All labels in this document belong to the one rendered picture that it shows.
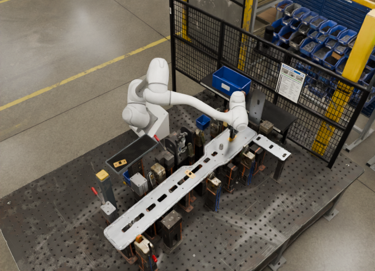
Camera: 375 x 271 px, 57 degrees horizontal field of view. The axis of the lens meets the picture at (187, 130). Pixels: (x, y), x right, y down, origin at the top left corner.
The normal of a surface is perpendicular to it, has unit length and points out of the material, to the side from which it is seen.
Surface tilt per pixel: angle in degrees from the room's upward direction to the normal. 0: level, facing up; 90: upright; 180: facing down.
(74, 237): 0
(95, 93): 0
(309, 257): 0
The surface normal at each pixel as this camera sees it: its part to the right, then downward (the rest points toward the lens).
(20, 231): 0.00, -0.68
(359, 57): -0.67, 0.59
